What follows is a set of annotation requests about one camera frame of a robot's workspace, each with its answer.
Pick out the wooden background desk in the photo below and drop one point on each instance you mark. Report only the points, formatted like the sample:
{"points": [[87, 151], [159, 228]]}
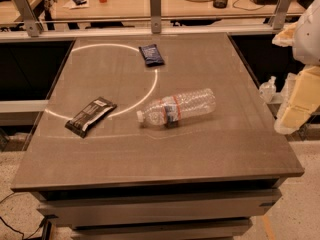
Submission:
{"points": [[65, 10]]}

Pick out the left metal rail bracket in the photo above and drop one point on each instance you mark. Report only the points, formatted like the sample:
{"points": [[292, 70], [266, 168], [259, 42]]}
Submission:
{"points": [[31, 22]]}

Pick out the clear plastic water bottle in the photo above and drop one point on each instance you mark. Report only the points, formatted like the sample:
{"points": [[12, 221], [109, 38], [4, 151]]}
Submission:
{"points": [[174, 108]]}

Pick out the dark blue snack packet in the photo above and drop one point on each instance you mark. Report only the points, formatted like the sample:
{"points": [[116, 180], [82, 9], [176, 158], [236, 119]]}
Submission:
{"points": [[151, 55]]}

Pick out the right metal rail bracket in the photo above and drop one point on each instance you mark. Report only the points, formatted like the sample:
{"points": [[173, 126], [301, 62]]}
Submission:
{"points": [[278, 19]]}

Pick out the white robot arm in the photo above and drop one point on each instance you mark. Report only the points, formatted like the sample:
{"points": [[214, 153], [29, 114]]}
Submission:
{"points": [[306, 41]]}

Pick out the small clear bottle left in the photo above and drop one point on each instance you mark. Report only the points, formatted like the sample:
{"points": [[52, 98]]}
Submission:
{"points": [[268, 89]]}

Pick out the middle metal rail bracket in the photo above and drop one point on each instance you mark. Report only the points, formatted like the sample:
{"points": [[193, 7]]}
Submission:
{"points": [[155, 16]]}

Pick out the grey table base frame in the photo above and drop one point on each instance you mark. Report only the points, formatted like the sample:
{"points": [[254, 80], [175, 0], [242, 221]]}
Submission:
{"points": [[208, 211]]}

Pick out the metal rail bracket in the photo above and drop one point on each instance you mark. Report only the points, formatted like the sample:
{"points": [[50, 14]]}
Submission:
{"points": [[278, 19], [155, 16], [31, 22]]}

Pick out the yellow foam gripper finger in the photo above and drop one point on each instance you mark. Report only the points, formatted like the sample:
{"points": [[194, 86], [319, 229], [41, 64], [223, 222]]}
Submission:
{"points": [[303, 100], [285, 37]]}

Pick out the black snack bar wrapper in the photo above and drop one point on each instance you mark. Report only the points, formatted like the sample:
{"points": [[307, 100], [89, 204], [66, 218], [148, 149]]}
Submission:
{"points": [[88, 116]]}

